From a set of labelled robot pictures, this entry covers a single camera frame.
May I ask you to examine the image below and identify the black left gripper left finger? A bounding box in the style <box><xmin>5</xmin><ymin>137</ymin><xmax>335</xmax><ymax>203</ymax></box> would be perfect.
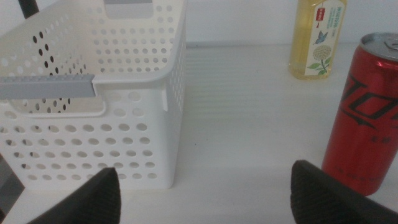
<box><xmin>26</xmin><ymin>167</ymin><xmax>122</xmax><ymax>224</ymax></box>

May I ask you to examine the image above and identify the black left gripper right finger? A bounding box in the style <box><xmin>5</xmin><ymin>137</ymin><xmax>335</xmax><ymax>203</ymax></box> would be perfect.
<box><xmin>290</xmin><ymin>159</ymin><xmax>398</xmax><ymax>224</ymax></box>

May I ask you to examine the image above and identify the red cola can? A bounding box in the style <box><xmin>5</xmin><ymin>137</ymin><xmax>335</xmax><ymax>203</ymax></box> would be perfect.
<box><xmin>321</xmin><ymin>32</ymin><xmax>398</xmax><ymax>197</ymax></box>

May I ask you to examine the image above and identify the yellow tea bottle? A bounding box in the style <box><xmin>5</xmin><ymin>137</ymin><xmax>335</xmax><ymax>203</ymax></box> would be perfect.
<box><xmin>288</xmin><ymin>0</ymin><xmax>348</xmax><ymax>81</ymax></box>

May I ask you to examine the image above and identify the white perforated plastic basket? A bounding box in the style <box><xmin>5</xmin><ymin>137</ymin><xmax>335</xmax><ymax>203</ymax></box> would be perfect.
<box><xmin>0</xmin><ymin>0</ymin><xmax>188</xmax><ymax>191</ymax></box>

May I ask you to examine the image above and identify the black pole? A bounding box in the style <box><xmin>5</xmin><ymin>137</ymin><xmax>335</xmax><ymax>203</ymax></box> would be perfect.
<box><xmin>17</xmin><ymin>0</ymin><xmax>40</xmax><ymax>19</ymax></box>

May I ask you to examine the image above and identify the dark grey frame part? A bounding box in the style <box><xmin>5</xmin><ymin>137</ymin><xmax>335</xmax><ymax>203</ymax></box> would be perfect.
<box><xmin>0</xmin><ymin>154</ymin><xmax>25</xmax><ymax>218</ymax></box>

